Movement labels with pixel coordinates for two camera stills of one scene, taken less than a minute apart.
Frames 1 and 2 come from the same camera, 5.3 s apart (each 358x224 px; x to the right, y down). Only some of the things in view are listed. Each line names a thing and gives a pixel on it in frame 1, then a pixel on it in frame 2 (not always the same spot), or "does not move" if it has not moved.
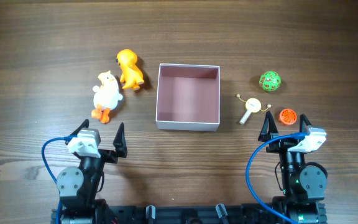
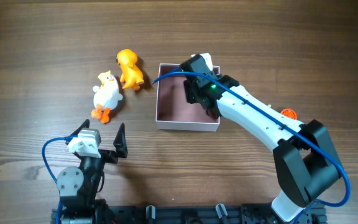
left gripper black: x=105 y=154 does not move
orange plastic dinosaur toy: x=132 y=74 does not move
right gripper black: x=285 y=145 to x=190 y=92
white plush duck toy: x=105 y=97 does not move
